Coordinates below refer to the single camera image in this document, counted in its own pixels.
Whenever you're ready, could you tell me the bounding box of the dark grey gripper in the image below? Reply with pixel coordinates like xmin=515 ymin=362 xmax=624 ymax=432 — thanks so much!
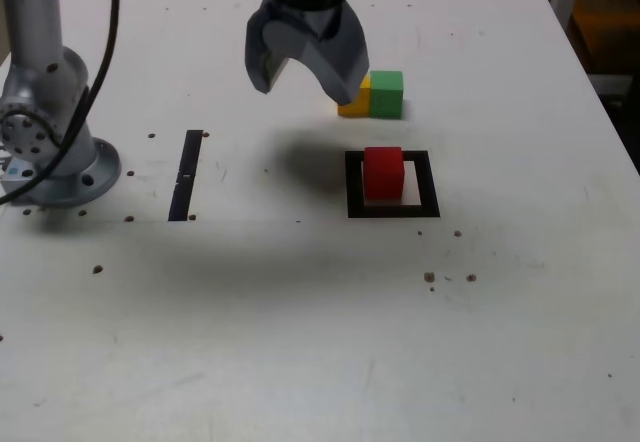
xmin=244 ymin=0 xmax=371 ymax=106

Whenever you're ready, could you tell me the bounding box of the yellow cube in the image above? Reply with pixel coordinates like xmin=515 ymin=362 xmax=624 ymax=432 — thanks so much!
xmin=337 ymin=74 xmax=372 ymax=117

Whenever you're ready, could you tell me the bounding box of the green cube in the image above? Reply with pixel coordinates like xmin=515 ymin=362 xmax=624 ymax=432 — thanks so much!
xmin=368 ymin=70 xmax=405 ymax=120

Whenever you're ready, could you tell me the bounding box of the red cube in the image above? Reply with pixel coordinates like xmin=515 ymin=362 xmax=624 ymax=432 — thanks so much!
xmin=363 ymin=146 xmax=405 ymax=201

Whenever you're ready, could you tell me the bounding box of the black tape square outline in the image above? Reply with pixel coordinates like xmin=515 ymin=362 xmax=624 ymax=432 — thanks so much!
xmin=344 ymin=150 xmax=441 ymax=219

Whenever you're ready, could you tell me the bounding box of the black tape strip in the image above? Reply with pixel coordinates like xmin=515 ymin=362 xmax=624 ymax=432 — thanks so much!
xmin=167 ymin=129 xmax=205 ymax=222

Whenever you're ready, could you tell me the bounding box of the white board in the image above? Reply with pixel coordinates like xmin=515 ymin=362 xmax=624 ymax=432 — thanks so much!
xmin=589 ymin=74 xmax=634 ymax=97

